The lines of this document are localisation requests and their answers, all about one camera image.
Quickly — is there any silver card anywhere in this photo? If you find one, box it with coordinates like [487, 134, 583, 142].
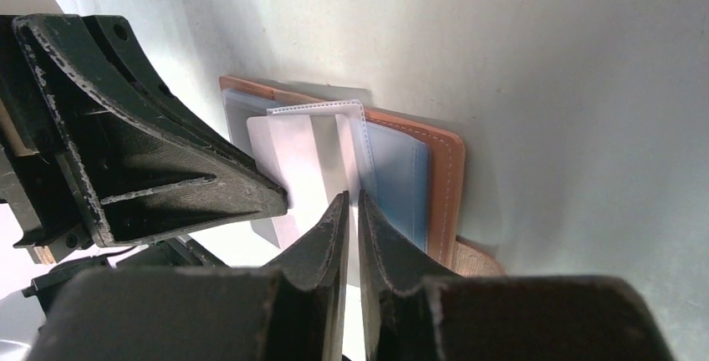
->
[247, 114, 360, 249]

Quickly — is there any tan leather card holder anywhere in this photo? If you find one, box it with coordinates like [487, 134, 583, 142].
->
[219, 75, 504, 277]

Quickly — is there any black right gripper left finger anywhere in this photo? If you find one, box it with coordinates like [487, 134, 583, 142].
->
[28, 192, 349, 360]

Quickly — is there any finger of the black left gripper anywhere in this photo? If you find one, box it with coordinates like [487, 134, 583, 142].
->
[1, 14, 288, 264]

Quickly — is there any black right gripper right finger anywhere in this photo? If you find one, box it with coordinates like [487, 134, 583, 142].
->
[358, 193, 672, 360]

